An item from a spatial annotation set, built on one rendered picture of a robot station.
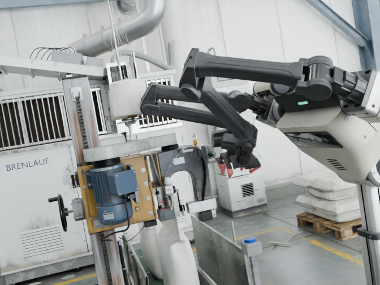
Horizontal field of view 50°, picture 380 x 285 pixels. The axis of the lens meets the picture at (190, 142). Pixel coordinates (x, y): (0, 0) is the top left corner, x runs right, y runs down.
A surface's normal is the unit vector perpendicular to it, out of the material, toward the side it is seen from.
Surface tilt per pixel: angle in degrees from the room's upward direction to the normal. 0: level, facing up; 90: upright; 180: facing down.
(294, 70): 58
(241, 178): 90
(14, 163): 90
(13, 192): 90
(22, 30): 90
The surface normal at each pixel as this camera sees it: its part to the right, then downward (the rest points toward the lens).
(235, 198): 0.27, 0.00
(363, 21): -0.95, 0.17
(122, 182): 0.64, -0.07
